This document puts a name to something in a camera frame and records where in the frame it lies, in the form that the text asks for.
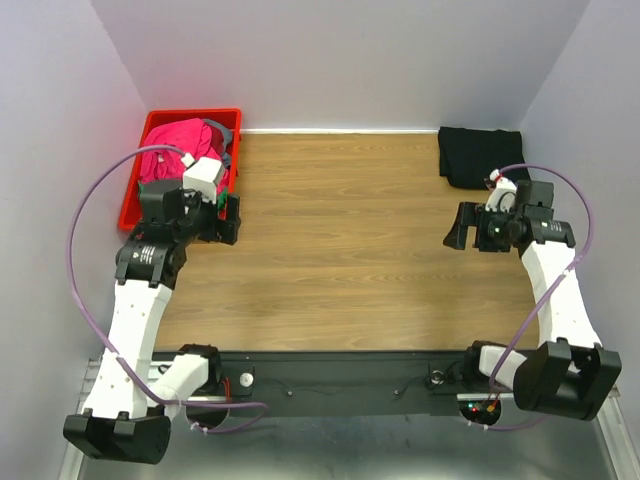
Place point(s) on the red plastic bin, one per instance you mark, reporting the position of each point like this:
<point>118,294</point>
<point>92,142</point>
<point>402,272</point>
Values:
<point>231,118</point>

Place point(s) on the green t shirt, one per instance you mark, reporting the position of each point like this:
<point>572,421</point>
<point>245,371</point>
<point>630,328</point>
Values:
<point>222,195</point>

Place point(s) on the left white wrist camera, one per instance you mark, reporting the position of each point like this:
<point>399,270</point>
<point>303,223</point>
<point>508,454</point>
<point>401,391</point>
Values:
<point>203,176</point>

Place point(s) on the pink t shirt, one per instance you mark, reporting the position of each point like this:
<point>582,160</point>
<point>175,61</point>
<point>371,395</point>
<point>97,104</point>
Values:
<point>189,136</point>

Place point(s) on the folded black t shirt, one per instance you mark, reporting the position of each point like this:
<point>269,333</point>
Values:
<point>468,156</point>

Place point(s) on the grey t shirt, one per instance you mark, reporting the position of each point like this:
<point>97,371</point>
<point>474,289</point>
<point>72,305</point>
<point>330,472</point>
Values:
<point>221,138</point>

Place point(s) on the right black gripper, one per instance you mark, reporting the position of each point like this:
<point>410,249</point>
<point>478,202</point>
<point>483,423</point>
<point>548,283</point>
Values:
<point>470,214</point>

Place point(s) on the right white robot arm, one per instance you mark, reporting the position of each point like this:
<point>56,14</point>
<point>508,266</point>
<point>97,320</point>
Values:
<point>570,373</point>

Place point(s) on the aluminium frame rail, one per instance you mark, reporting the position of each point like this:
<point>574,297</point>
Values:
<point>417,446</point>

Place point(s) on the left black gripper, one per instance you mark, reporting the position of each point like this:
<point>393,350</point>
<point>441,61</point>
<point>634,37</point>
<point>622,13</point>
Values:
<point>220,229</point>

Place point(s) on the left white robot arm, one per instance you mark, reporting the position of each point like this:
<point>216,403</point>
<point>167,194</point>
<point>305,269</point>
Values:
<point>123,418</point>

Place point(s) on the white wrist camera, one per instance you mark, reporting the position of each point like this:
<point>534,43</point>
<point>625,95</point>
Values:
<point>503,193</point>
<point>203,176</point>

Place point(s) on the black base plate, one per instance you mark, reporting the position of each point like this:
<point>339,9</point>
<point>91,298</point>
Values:
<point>351,383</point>

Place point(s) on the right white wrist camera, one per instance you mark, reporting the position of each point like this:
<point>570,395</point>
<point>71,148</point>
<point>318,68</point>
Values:
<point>503,193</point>

